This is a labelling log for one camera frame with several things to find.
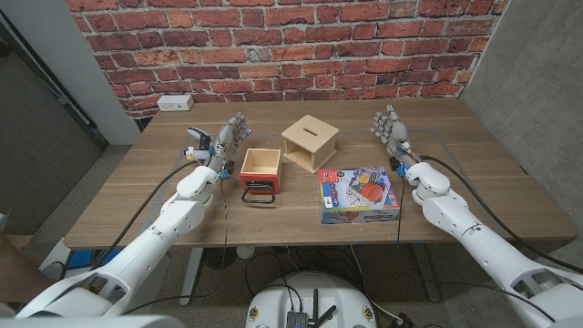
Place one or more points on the blue floor pad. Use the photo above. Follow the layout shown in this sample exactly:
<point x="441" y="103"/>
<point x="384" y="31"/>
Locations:
<point x="86" y="259"/>

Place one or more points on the black antenna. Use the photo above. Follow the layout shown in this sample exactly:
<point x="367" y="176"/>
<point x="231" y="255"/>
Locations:
<point x="314" y="305"/>
<point x="327" y="314"/>

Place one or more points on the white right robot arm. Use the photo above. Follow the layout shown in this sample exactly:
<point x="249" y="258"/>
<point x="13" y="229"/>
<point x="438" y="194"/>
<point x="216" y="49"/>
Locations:
<point x="478" y="246"/>

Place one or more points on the small grey computer box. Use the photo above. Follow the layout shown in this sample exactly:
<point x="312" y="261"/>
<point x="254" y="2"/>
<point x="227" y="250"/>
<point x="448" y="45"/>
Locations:
<point x="297" y="320"/>

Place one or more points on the white game controller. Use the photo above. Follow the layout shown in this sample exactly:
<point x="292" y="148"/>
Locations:
<point x="198" y="136"/>

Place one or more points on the printed red brick backdrop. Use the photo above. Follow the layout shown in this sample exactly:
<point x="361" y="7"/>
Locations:
<point x="291" y="50"/>

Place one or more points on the dark table leg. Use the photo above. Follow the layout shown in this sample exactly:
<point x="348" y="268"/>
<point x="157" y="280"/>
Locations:
<point x="426" y="273"/>

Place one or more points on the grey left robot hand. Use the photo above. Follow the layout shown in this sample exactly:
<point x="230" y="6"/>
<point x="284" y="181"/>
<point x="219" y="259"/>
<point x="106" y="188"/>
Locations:
<point x="225" y="141"/>

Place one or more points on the white power outlet strip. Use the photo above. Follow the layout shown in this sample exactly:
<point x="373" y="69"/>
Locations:
<point x="175" y="103"/>

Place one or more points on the wooden box with slot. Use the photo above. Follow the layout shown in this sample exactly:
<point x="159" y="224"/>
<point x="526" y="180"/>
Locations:
<point x="309" y="132"/>

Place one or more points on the wooden drawer with red front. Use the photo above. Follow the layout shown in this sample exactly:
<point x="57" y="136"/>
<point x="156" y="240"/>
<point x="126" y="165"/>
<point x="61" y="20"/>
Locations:
<point x="260" y="180"/>

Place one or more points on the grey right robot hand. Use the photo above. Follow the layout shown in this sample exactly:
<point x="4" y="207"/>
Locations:
<point x="395" y="132"/>

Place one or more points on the white robot torso base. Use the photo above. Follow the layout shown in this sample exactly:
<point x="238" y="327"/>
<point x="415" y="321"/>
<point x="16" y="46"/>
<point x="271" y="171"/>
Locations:
<point x="314" y="291"/>

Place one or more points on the colourful toy package box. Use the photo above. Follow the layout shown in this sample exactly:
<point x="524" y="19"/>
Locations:
<point x="357" y="193"/>

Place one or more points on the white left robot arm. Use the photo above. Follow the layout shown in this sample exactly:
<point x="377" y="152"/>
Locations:
<point x="173" y="218"/>

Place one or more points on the white table leg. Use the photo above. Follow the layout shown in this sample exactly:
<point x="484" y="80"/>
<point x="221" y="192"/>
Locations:
<point x="191" y="273"/>

